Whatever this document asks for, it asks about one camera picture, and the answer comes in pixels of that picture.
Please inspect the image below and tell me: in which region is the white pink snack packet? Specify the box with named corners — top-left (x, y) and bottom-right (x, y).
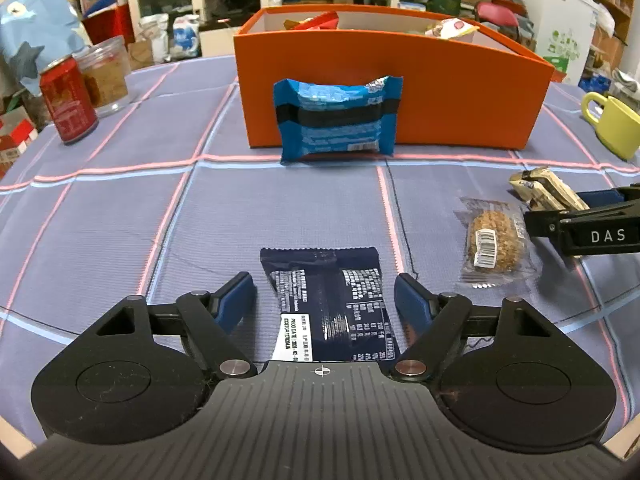
top-left (425, 17), bottom-right (480, 41)

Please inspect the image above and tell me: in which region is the beige snack packet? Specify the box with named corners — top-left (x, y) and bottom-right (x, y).
top-left (509, 166), bottom-right (591, 213)

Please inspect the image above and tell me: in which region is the purple checked tablecloth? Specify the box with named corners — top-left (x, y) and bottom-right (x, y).
top-left (0, 52), bottom-right (640, 448)

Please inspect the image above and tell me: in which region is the clear plastic jar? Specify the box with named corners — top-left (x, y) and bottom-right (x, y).
top-left (72, 35), bottom-right (131, 118)

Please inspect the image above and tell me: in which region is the orange cardboard box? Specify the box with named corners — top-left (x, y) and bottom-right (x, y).
top-left (232, 4), bottom-right (556, 151)

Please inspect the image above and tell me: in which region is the white chest freezer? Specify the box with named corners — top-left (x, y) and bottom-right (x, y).
top-left (505, 0), bottom-right (601, 86)

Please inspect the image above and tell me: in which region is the blue star cloth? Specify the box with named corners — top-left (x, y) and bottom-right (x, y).
top-left (0, 0), bottom-right (93, 98)

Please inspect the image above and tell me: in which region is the orange green carton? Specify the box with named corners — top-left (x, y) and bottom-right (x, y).
top-left (540, 52), bottom-right (568, 85)

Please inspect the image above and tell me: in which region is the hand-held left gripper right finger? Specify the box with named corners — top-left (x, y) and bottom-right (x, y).
top-left (390, 272), bottom-right (553, 381)

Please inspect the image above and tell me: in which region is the clear cookie packet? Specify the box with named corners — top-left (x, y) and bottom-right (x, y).
top-left (452, 196), bottom-right (543, 290)

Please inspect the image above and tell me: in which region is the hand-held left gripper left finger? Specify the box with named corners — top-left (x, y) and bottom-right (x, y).
top-left (92, 271), bottom-right (258, 380)

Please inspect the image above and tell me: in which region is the red white carton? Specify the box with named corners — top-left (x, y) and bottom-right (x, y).
top-left (0, 105), bottom-right (38, 178)

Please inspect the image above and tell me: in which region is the blue white bag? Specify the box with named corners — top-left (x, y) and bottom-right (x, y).
top-left (172, 15), bottom-right (201, 53)

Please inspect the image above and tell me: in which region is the orange red snack packet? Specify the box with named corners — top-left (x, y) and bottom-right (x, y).
top-left (284, 11), bottom-right (340, 31)

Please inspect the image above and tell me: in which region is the red folding chair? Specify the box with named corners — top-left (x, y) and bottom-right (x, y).
top-left (472, 1), bottom-right (521, 28)

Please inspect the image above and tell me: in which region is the yellow-green cup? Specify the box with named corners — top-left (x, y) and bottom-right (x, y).
top-left (580, 91), bottom-right (640, 162)

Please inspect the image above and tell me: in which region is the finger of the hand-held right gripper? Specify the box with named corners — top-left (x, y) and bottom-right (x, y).
top-left (524, 210), bottom-right (581, 258)
top-left (575, 185), bottom-right (640, 210)

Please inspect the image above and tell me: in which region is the dark navy snack packet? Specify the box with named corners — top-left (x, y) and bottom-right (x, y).
top-left (259, 246), bottom-right (401, 363)

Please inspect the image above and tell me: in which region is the red gift bag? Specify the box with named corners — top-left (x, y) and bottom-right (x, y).
top-left (80, 2), bottom-right (136, 46)

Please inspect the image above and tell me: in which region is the red drink can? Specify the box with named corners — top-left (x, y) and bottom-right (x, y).
top-left (39, 55), bottom-right (100, 146)

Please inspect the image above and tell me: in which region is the blue snack packet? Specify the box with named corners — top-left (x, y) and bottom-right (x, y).
top-left (272, 75), bottom-right (405, 165)

